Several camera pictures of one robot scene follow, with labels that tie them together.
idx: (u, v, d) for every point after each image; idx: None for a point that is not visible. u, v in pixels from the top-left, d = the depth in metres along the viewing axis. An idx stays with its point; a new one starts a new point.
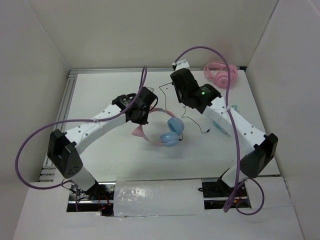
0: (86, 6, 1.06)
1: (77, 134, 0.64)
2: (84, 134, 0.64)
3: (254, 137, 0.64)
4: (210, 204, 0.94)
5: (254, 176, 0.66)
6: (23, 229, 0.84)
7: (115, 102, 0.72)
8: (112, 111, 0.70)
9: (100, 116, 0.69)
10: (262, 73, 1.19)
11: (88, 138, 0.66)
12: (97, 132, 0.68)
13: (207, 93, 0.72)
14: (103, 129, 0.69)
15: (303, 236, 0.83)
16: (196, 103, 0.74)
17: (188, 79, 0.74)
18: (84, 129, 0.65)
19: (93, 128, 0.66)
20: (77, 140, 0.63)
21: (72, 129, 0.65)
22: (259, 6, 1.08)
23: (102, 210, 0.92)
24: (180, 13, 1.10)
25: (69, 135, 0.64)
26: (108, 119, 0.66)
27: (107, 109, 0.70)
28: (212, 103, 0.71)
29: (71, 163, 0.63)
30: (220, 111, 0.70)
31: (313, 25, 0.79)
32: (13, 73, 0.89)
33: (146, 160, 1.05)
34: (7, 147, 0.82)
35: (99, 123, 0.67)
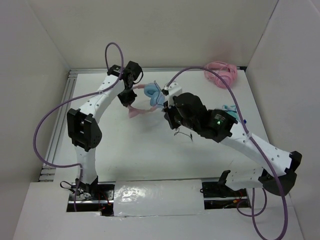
0: (87, 5, 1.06)
1: (90, 107, 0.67)
2: (96, 105, 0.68)
3: (282, 160, 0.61)
4: (210, 204, 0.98)
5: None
6: (22, 229, 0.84)
7: (110, 73, 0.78)
8: (112, 80, 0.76)
9: (102, 88, 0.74)
10: (262, 73, 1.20)
11: (100, 109, 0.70)
12: (105, 103, 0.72)
13: (222, 121, 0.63)
14: (109, 100, 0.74)
15: (303, 236, 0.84)
16: (213, 134, 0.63)
17: (198, 108, 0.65)
18: (94, 101, 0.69)
19: (101, 99, 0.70)
20: (93, 112, 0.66)
21: (83, 105, 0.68)
22: (260, 6, 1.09)
23: (102, 210, 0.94)
24: (181, 13, 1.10)
25: (82, 110, 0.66)
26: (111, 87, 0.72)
27: (105, 80, 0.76)
28: (232, 132, 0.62)
29: (94, 133, 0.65)
30: (242, 140, 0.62)
31: (313, 25, 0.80)
32: (13, 72, 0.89)
33: (146, 160, 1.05)
34: (7, 147, 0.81)
35: (104, 93, 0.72)
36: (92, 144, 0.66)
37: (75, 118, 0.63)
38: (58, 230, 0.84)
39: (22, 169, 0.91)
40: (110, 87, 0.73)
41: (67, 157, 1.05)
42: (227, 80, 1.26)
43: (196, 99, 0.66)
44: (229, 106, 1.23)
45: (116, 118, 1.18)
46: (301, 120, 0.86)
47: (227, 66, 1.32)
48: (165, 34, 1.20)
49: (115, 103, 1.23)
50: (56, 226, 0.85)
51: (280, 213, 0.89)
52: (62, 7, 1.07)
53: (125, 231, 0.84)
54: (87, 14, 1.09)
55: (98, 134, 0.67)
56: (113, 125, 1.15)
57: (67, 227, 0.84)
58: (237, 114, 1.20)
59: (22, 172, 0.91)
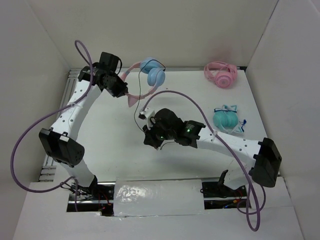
0: (86, 5, 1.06)
1: (63, 124, 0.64)
2: (70, 120, 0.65)
3: (250, 148, 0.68)
4: (210, 204, 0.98)
5: (273, 185, 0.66)
6: (22, 229, 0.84)
7: (82, 77, 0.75)
8: (84, 88, 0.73)
9: (75, 98, 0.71)
10: (262, 73, 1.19)
11: (76, 123, 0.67)
12: (81, 114, 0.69)
13: (192, 129, 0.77)
14: (85, 109, 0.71)
15: (303, 236, 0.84)
16: (187, 141, 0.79)
17: (174, 120, 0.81)
18: (67, 116, 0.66)
19: (75, 112, 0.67)
20: (67, 130, 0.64)
21: (56, 122, 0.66)
22: (259, 6, 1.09)
23: (102, 210, 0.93)
24: (180, 13, 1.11)
25: (56, 128, 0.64)
26: (83, 97, 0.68)
27: (77, 88, 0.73)
28: (200, 135, 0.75)
29: (74, 150, 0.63)
30: (210, 139, 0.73)
31: (312, 25, 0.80)
32: (13, 72, 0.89)
33: (146, 160, 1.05)
34: (7, 147, 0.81)
35: (77, 105, 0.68)
36: (75, 160, 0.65)
37: (49, 138, 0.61)
38: (58, 230, 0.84)
39: (22, 170, 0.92)
40: (82, 97, 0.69)
41: None
42: (227, 80, 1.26)
43: (170, 113, 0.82)
44: (229, 106, 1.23)
45: (116, 119, 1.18)
46: (301, 120, 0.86)
47: (227, 66, 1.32)
48: (164, 34, 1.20)
49: (115, 104, 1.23)
50: (56, 226, 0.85)
51: (280, 213, 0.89)
52: (62, 7, 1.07)
53: (125, 231, 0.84)
54: (86, 14, 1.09)
55: (79, 150, 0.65)
56: (113, 125, 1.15)
57: (66, 227, 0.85)
58: (237, 114, 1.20)
59: (22, 171, 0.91)
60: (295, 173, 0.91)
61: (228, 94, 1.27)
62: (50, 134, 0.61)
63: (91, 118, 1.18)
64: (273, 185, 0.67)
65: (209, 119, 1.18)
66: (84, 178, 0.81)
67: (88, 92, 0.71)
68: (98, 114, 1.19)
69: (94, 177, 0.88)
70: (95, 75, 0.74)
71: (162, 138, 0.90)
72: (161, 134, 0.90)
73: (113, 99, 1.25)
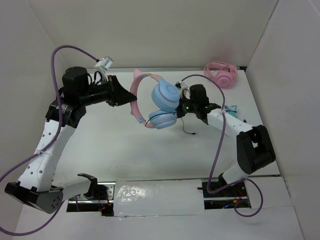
0: (86, 5, 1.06)
1: (31, 178, 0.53)
2: (38, 172, 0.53)
3: (241, 128, 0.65)
4: (210, 204, 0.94)
5: (250, 172, 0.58)
6: (22, 229, 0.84)
7: (50, 116, 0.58)
8: (53, 129, 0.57)
9: (44, 144, 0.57)
10: (262, 73, 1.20)
11: (47, 173, 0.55)
12: (52, 162, 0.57)
13: (209, 106, 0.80)
14: (56, 154, 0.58)
15: (303, 236, 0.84)
16: (201, 116, 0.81)
17: (202, 95, 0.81)
18: (35, 167, 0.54)
19: (44, 161, 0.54)
20: (35, 183, 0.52)
21: (22, 175, 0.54)
22: (259, 7, 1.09)
23: (102, 210, 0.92)
24: (180, 13, 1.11)
25: (24, 182, 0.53)
26: (51, 143, 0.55)
27: (46, 130, 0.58)
28: (211, 111, 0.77)
29: (47, 202, 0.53)
30: (217, 115, 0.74)
31: (313, 25, 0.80)
32: (13, 72, 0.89)
33: (146, 160, 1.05)
34: (7, 147, 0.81)
35: (46, 152, 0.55)
36: (52, 209, 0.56)
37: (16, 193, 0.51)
38: (58, 229, 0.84)
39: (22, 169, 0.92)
40: (50, 142, 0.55)
41: (67, 157, 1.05)
42: (227, 80, 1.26)
43: (203, 88, 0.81)
44: (229, 106, 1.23)
45: (116, 119, 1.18)
46: (301, 120, 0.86)
47: (227, 66, 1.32)
48: (164, 34, 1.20)
49: None
50: (56, 226, 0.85)
51: (280, 213, 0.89)
52: (62, 7, 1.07)
53: (125, 231, 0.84)
54: (87, 14, 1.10)
55: (55, 197, 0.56)
56: (113, 126, 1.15)
57: (66, 226, 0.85)
58: (237, 114, 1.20)
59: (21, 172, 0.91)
60: (295, 173, 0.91)
61: (227, 94, 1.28)
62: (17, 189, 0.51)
63: (91, 118, 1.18)
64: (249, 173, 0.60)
65: None
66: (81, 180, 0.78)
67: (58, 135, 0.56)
68: (98, 114, 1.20)
69: (93, 178, 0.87)
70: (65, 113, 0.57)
71: (187, 109, 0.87)
72: (187, 106, 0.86)
73: None
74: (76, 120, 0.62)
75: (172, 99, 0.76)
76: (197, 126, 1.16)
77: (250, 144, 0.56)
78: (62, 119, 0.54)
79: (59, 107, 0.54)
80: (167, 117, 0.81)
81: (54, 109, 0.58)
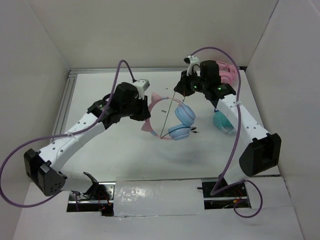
0: (86, 5, 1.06)
1: (51, 153, 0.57)
2: (59, 150, 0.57)
3: (255, 132, 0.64)
4: (210, 204, 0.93)
5: (251, 175, 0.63)
6: (21, 229, 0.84)
7: (91, 110, 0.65)
8: (89, 121, 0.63)
9: (76, 129, 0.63)
10: (262, 73, 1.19)
11: (65, 155, 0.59)
12: (74, 147, 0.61)
13: (222, 89, 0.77)
14: (81, 142, 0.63)
15: (303, 236, 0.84)
16: (211, 96, 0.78)
17: (213, 74, 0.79)
18: (59, 145, 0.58)
19: (68, 143, 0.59)
20: (52, 159, 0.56)
21: (45, 147, 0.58)
22: (259, 6, 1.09)
23: (102, 210, 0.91)
24: (180, 13, 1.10)
25: (43, 153, 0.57)
26: (83, 131, 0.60)
27: (82, 119, 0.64)
28: (225, 97, 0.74)
29: (51, 182, 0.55)
30: (230, 105, 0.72)
31: (313, 25, 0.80)
32: (13, 72, 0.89)
33: (147, 160, 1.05)
34: (7, 147, 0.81)
35: (74, 136, 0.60)
36: (50, 193, 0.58)
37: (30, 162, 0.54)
38: (58, 229, 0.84)
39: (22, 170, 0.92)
40: (82, 130, 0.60)
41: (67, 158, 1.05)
42: (227, 80, 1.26)
43: (216, 68, 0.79)
44: None
45: None
46: (301, 120, 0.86)
47: (227, 66, 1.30)
48: (164, 34, 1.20)
49: None
50: (55, 226, 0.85)
51: (280, 213, 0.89)
52: (62, 7, 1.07)
53: (125, 231, 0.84)
54: (87, 14, 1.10)
55: (58, 183, 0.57)
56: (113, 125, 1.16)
57: (65, 227, 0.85)
58: None
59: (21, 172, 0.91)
60: (295, 173, 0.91)
61: None
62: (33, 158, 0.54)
63: None
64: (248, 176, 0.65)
65: (208, 119, 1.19)
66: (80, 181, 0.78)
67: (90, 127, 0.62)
68: None
69: (93, 182, 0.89)
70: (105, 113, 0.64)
71: (195, 88, 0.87)
72: (195, 85, 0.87)
73: None
74: (109, 123, 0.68)
75: (191, 114, 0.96)
76: (197, 127, 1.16)
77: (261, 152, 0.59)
78: (101, 116, 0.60)
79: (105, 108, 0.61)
80: (186, 130, 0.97)
81: (97, 107, 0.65)
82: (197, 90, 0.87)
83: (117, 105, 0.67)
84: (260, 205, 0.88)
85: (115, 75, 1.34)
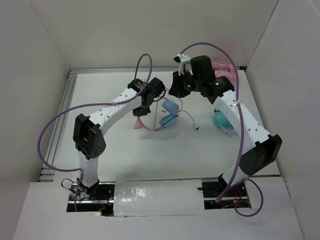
0: (86, 5, 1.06)
1: (100, 117, 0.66)
2: (106, 116, 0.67)
3: (257, 134, 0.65)
4: (210, 204, 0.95)
5: (252, 173, 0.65)
6: (21, 229, 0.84)
7: (130, 86, 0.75)
8: (130, 94, 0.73)
9: (118, 100, 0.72)
10: (262, 73, 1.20)
11: (110, 121, 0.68)
12: (117, 116, 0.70)
13: (220, 84, 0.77)
14: (122, 112, 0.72)
15: (303, 236, 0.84)
16: (208, 93, 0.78)
17: (206, 68, 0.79)
18: (106, 112, 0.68)
19: (113, 111, 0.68)
20: (101, 122, 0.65)
21: (94, 113, 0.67)
22: (259, 7, 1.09)
23: (102, 210, 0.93)
24: (181, 13, 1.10)
25: (92, 118, 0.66)
26: (127, 101, 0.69)
27: (124, 93, 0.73)
28: (224, 95, 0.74)
29: (97, 143, 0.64)
30: (230, 104, 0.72)
31: (313, 25, 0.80)
32: (13, 71, 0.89)
33: (147, 160, 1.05)
34: (6, 147, 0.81)
35: (119, 106, 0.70)
36: (94, 154, 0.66)
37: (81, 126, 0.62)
38: (58, 229, 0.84)
39: (22, 170, 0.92)
40: (126, 101, 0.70)
41: (67, 158, 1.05)
42: None
43: (209, 62, 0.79)
44: None
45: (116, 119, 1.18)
46: (301, 120, 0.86)
47: (227, 66, 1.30)
48: (165, 34, 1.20)
49: None
50: (55, 226, 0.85)
51: (280, 213, 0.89)
52: (62, 7, 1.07)
53: (125, 231, 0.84)
54: (87, 14, 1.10)
55: (100, 146, 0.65)
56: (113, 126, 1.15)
57: (65, 227, 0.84)
58: None
59: (21, 172, 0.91)
60: (295, 173, 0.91)
61: None
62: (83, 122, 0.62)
63: None
64: (249, 174, 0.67)
65: (208, 119, 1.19)
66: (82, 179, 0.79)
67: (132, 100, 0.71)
68: None
69: (96, 182, 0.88)
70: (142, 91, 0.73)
71: (189, 87, 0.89)
72: (188, 84, 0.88)
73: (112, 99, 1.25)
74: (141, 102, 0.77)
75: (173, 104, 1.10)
76: (197, 127, 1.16)
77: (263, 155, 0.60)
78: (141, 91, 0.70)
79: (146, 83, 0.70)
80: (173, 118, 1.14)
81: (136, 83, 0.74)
82: (192, 88, 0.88)
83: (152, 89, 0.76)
84: (261, 205, 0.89)
85: (115, 75, 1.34)
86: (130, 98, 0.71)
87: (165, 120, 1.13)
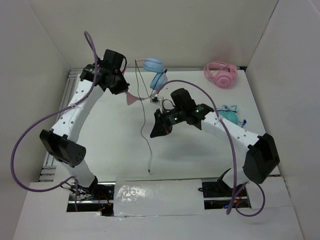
0: (86, 5, 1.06)
1: (64, 126, 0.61)
2: (70, 123, 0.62)
3: (248, 139, 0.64)
4: (210, 204, 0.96)
5: (261, 179, 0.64)
6: (21, 229, 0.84)
7: (84, 77, 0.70)
8: (86, 88, 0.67)
9: (76, 99, 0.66)
10: (262, 73, 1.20)
11: (76, 125, 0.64)
12: (82, 116, 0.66)
13: (201, 110, 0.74)
14: (85, 110, 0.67)
15: (303, 236, 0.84)
16: (193, 121, 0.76)
17: (187, 99, 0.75)
18: (67, 118, 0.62)
19: (75, 114, 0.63)
20: (67, 132, 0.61)
21: (56, 123, 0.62)
22: (259, 7, 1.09)
23: (102, 210, 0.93)
24: (180, 13, 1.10)
25: (56, 130, 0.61)
26: (84, 98, 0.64)
27: (79, 88, 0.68)
28: (206, 116, 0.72)
29: (75, 151, 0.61)
30: (213, 122, 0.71)
31: (313, 25, 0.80)
32: (13, 72, 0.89)
33: (147, 159, 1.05)
34: (6, 147, 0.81)
35: (78, 106, 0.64)
36: (76, 161, 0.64)
37: (49, 141, 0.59)
38: (59, 229, 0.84)
39: (23, 170, 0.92)
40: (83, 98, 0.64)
41: None
42: (227, 80, 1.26)
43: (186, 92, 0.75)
44: (229, 106, 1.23)
45: (116, 118, 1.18)
46: (301, 120, 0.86)
47: (228, 66, 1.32)
48: (165, 34, 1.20)
49: (115, 104, 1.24)
50: (55, 226, 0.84)
51: (280, 213, 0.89)
52: (62, 7, 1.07)
53: (125, 231, 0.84)
54: (87, 14, 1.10)
55: (79, 151, 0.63)
56: (113, 125, 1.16)
57: (65, 226, 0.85)
58: (237, 114, 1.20)
59: (21, 172, 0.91)
60: (295, 173, 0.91)
61: (227, 94, 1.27)
62: (50, 136, 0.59)
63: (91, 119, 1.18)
64: (261, 181, 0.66)
65: None
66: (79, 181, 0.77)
67: (90, 92, 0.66)
68: (98, 114, 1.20)
69: (94, 178, 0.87)
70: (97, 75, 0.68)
71: (176, 120, 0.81)
72: (175, 116, 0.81)
73: (112, 99, 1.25)
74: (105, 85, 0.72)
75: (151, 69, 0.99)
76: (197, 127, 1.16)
77: (260, 155, 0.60)
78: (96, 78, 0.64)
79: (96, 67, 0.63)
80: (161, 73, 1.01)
81: (88, 71, 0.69)
82: (179, 120, 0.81)
83: (109, 67, 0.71)
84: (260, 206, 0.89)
85: None
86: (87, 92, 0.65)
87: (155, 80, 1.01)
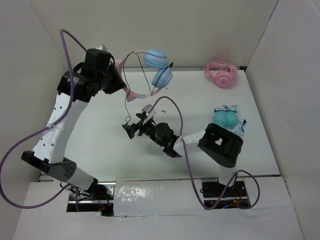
0: (86, 6, 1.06)
1: (45, 149, 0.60)
2: (50, 145, 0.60)
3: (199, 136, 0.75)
4: (210, 204, 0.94)
5: (232, 163, 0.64)
6: (20, 229, 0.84)
7: (61, 89, 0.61)
8: (64, 104, 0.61)
9: (55, 117, 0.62)
10: (262, 73, 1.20)
11: (59, 145, 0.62)
12: (64, 135, 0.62)
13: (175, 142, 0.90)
14: (68, 127, 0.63)
15: (303, 236, 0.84)
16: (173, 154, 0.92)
17: (167, 133, 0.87)
18: (47, 140, 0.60)
19: (55, 136, 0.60)
20: (48, 156, 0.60)
21: (37, 144, 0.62)
22: (259, 7, 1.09)
23: (102, 210, 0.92)
24: (180, 13, 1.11)
25: (37, 153, 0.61)
26: (61, 119, 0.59)
27: (57, 103, 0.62)
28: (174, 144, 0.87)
29: (61, 171, 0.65)
30: (178, 142, 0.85)
31: (313, 25, 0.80)
32: (13, 72, 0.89)
33: (146, 159, 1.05)
34: (7, 147, 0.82)
35: (57, 127, 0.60)
36: (65, 176, 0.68)
37: (32, 163, 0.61)
38: (59, 229, 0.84)
39: (23, 170, 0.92)
40: (60, 119, 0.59)
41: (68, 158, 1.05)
42: (227, 80, 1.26)
43: (170, 131, 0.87)
44: (229, 106, 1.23)
45: (116, 119, 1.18)
46: (301, 120, 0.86)
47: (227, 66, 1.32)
48: (164, 34, 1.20)
49: (115, 104, 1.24)
50: (55, 226, 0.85)
51: (280, 213, 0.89)
52: (62, 7, 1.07)
53: (125, 231, 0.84)
54: (87, 14, 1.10)
55: (66, 169, 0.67)
56: (113, 125, 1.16)
57: (65, 226, 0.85)
58: (237, 114, 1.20)
59: (22, 172, 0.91)
60: (295, 173, 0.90)
61: (227, 94, 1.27)
62: (31, 159, 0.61)
63: (92, 119, 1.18)
64: (234, 163, 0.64)
65: (209, 119, 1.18)
66: (79, 182, 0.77)
67: (69, 110, 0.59)
68: (99, 114, 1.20)
69: (94, 179, 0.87)
70: (76, 85, 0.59)
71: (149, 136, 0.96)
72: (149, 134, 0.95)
73: (112, 100, 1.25)
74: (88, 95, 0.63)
75: (152, 62, 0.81)
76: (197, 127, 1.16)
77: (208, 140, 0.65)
78: (72, 93, 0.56)
79: (71, 80, 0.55)
80: (167, 72, 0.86)
81: (65, 81, 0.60)
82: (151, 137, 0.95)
83: (93, 72, 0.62)
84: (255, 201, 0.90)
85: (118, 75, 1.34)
86: (65, 110, 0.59)
87: (157, 78, 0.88)
